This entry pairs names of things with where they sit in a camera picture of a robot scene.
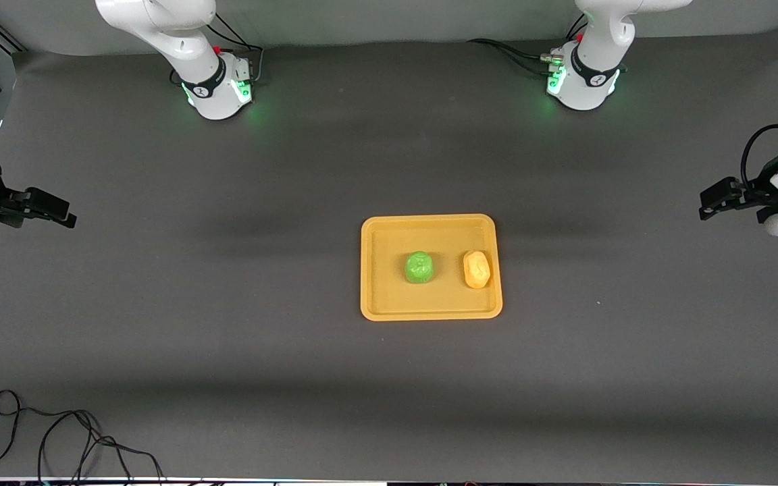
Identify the orange toy potato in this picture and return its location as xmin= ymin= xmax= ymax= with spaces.
xmin=463 ymin=250 xmax=492 ymax=290

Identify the green toy apple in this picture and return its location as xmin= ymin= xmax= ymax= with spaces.
xmin=405 ymin=250 xmax=438 ymax=286

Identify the yellow plastic tray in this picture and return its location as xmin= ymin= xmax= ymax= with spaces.
xmin=360 ymin=214 xmax=503 ymax=321

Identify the grey metal frame rail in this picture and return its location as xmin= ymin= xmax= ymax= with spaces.
xmin=0 ymin=22 xmax=26 ymax=56

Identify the thin black looped cable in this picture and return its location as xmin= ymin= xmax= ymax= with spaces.
xmin=0 ymin=389 xmax=103 ymax=481

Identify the black left arm base cable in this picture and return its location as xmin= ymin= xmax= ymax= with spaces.
xmin=467 ymin=38 xmax=562 ymax=72

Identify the black arm base cable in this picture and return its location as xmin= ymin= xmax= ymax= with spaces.
xmin=212 ymin=12 xmax=266 ymax=85
xmin=467 ymin=38 xmax=562 ymax=72

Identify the black right arm base cable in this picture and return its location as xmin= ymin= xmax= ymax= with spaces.
xmin=212 ymin=12 xmax=266 ymax=85

